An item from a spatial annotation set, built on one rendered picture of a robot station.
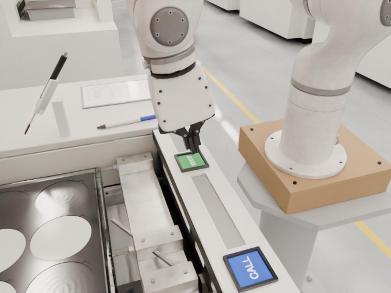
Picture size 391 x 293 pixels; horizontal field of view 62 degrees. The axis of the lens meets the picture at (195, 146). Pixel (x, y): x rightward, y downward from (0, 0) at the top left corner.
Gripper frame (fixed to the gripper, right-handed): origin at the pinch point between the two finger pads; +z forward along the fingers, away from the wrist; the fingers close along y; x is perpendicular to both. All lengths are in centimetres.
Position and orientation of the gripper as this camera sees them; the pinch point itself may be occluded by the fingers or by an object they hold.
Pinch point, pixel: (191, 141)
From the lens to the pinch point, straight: 62.1
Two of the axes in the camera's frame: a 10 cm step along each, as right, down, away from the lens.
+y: 9.3, -3.4, 1.4
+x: -3.1, -5.1, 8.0
